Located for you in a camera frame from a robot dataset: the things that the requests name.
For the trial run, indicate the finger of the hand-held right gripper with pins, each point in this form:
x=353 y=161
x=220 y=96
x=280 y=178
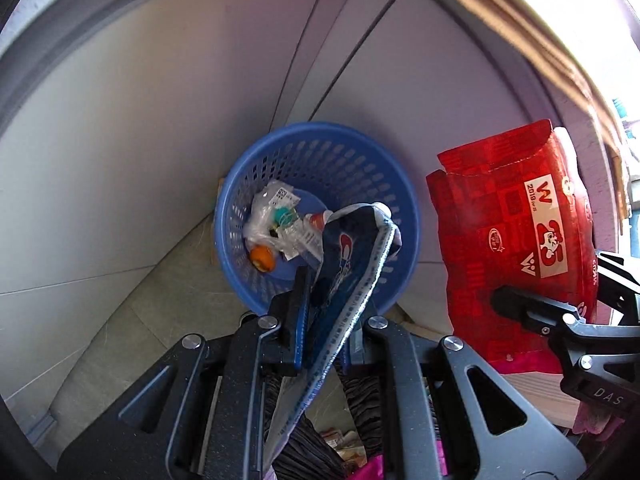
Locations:
x=619 y=280
x=530 y=307

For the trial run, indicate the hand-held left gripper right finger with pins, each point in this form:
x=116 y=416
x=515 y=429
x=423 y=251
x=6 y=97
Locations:
x=380 y=345

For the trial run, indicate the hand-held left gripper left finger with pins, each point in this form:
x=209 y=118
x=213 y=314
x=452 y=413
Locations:
x=300 y=320

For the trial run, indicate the blue and white wrapper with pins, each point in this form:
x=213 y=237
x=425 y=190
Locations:
x=350 y=280

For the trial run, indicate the clear printed plastic packet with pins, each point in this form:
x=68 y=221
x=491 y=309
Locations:
x=300 y=235

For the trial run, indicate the white cup with red label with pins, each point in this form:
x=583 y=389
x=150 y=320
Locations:
x=316 y=220

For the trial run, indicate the red snack bag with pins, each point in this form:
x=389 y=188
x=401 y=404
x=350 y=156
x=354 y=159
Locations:
x=500 y=210

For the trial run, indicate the clear plastic bag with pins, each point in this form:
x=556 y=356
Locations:
x=260 y=210

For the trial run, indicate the blue plastic basket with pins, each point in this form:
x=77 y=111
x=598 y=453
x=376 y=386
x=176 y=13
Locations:
x=320 y=155

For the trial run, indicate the wooden board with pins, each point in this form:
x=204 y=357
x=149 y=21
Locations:
x=542 y=395

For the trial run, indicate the dark pleated clothing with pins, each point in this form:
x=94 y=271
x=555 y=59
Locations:
x=310 y=442

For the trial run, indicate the pink cloth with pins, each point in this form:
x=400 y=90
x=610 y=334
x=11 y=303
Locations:
x=370 y=471

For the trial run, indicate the grey cabinet door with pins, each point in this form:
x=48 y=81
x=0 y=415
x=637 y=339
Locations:
x=425 y=60
x=150 y=110

